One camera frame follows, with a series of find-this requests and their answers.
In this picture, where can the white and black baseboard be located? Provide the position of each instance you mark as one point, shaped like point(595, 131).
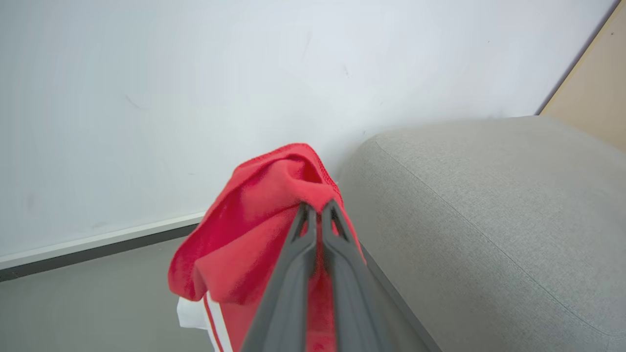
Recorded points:
point(98, 247)

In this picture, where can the grey fabric sofa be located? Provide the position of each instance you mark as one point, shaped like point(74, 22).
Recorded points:
point(489, 234)

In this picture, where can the beige wooden panel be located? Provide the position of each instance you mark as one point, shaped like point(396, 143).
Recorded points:
point(594, 83)

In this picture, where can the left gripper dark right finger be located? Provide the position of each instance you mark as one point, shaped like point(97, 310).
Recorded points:
point(357, 303)

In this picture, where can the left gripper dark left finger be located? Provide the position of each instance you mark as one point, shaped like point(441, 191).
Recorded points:
point(288, 293)

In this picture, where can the red garment with white trim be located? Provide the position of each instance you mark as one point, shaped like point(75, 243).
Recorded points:
point(244, 234)

